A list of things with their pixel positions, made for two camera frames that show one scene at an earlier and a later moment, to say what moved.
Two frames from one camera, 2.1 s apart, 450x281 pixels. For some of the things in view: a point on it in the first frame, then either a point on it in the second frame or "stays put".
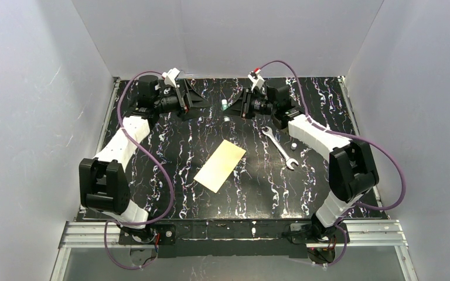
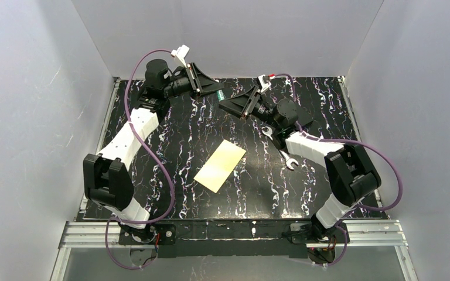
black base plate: (231, 238) stays put
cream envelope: (220, 165) stays put
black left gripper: (185, 100) → (195, 80)
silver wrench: (288, 160) stays put
